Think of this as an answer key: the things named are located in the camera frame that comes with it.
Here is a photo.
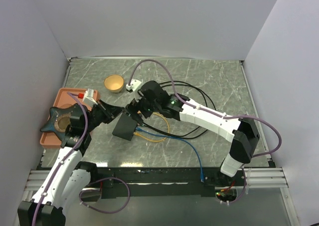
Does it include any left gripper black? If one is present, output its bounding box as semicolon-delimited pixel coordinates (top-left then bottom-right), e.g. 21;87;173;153
84;99;125;133

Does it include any pink plastic tray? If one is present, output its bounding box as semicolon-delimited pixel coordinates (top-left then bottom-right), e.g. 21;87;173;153
40;88;91;149

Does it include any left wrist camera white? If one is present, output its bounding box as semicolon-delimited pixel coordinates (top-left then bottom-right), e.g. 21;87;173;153
77;88;97;108

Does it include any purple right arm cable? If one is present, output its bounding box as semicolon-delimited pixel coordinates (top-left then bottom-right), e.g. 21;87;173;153
129;59;282;206

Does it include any dark blue star dish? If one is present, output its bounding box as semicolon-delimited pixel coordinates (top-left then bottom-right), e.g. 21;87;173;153
40;103;85;141

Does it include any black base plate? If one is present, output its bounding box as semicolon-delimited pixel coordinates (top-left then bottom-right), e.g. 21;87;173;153
85;167;245;199

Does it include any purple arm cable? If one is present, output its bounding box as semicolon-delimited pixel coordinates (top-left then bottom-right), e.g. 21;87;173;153
31;92;131;226
129;59;282;206

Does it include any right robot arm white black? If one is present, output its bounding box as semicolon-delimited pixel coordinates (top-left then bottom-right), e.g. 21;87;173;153
126;80;260;186

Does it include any blue ethernet cable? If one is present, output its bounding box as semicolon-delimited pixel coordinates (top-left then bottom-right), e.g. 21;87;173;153
136;127;205;183

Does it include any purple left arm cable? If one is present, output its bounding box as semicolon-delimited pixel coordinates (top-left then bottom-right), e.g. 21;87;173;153
31;92;131;226

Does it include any yellow wooden bowl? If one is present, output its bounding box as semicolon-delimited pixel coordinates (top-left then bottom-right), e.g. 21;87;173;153
104;74;124;93

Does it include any black network switch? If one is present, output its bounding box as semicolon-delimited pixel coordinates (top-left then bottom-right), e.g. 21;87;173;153
112;113;138;141

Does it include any yellow ethernet cable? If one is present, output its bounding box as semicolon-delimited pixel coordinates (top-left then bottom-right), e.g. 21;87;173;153
133;112;170;143

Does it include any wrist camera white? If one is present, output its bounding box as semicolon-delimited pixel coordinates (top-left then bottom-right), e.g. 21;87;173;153
77;88;97;108
126;79;143;102

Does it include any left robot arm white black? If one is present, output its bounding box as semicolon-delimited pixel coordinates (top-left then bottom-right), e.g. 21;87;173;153
17;100;123;226

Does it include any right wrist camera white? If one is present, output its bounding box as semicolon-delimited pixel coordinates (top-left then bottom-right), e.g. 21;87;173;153
126;79;143;102

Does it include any aluminium frame rail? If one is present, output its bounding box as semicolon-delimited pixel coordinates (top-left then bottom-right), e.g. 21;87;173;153
245;168;288;188

